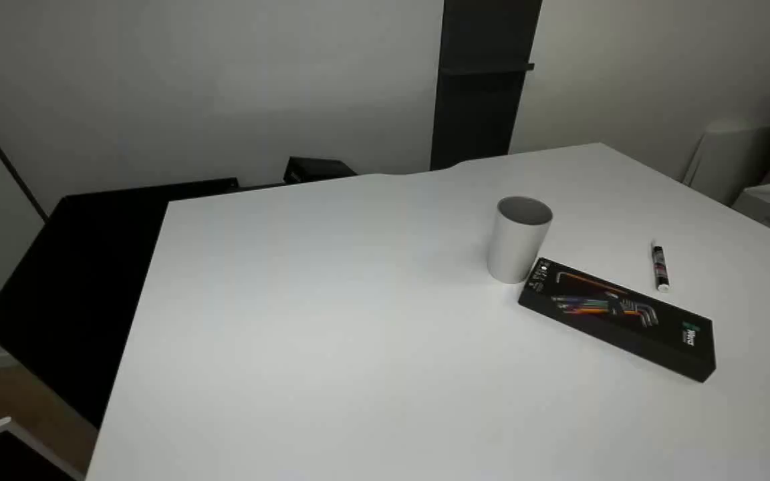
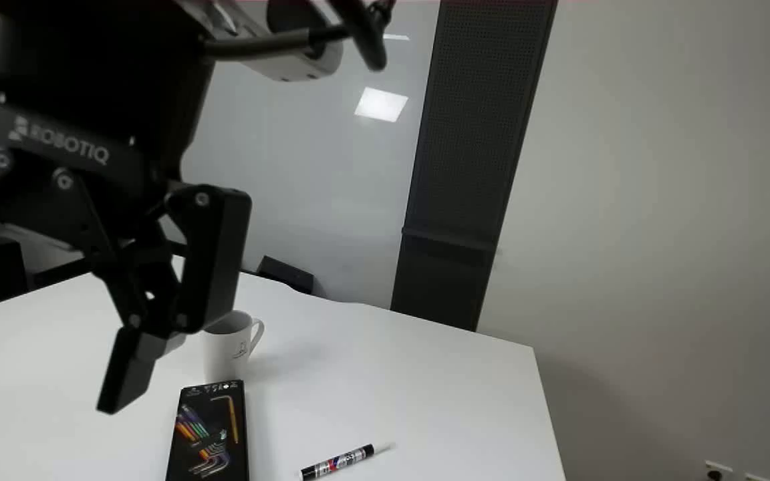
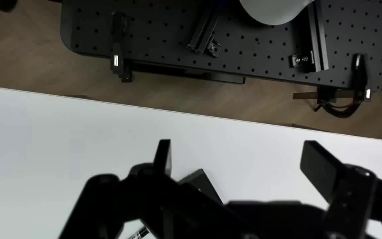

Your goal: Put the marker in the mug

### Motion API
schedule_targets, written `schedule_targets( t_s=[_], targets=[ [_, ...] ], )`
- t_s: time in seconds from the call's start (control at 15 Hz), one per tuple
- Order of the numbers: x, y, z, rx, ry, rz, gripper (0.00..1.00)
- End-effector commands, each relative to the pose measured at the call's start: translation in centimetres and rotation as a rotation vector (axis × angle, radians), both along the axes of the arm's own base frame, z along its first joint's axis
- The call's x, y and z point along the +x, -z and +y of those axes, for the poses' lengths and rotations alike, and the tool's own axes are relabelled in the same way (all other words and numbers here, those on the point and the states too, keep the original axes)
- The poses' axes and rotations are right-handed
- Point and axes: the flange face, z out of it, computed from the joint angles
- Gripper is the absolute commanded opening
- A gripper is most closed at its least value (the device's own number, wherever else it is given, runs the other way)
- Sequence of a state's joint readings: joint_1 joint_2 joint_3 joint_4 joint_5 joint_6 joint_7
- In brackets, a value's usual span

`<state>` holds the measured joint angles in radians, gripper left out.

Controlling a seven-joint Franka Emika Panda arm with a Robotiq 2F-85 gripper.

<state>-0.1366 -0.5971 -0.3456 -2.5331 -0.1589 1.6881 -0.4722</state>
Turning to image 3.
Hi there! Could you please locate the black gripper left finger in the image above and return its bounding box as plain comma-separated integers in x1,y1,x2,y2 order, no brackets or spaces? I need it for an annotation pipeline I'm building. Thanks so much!
57,137,245,239

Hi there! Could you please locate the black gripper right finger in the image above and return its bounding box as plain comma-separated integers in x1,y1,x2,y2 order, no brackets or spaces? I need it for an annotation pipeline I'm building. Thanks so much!
300,139,382,239

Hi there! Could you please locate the brown tape strip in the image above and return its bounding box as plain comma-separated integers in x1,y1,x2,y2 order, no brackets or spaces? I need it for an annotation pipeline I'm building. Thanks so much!
292,90,320,100

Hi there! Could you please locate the black table clamp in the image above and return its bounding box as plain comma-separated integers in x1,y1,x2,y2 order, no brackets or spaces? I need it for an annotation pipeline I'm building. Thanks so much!
109,10,134,83
351,52,374,100

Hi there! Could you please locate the long black aluminium extrusion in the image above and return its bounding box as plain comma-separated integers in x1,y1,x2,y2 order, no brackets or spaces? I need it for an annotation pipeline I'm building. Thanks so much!
305,0,330,72

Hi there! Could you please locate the black perforated breadboard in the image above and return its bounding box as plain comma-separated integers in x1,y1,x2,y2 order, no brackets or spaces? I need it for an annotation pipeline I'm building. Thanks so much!
60,0,382,91

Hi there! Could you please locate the short black aluminium extrusion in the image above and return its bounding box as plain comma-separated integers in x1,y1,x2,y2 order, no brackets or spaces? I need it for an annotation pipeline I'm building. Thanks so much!
187,7,221,56

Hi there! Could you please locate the dark round object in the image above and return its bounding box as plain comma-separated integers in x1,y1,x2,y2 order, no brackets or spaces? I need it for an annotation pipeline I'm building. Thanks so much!
0,0,19,13

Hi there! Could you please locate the black cable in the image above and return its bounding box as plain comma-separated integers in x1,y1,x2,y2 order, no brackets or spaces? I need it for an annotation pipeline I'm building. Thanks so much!
316,84,366,119

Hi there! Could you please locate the small metal corner bracket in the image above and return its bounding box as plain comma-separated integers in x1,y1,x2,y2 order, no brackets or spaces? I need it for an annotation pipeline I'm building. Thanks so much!
288,51,316,70

